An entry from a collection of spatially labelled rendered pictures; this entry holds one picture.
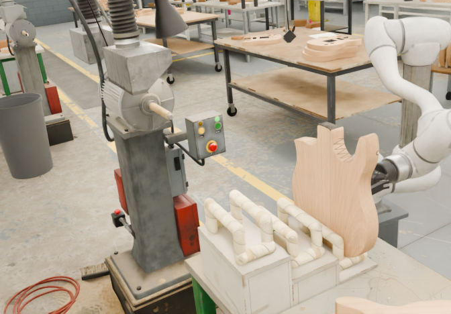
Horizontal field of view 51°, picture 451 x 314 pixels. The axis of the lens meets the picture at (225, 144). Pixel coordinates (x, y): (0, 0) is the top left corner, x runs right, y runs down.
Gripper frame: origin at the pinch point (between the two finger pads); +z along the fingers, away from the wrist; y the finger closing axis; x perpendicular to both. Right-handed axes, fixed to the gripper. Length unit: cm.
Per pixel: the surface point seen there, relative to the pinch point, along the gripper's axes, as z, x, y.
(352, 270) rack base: 4.5, -20.7, -11.4
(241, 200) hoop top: 31.7, 6.0, 2.9
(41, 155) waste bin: 60, -96, 357
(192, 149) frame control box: 6, -18, 100
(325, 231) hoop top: 7.8, -10.0, -3.2
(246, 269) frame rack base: 39.4, -4.7, -11.8
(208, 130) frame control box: -1, -9, 95
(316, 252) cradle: 16.6, -9.8, -10.5
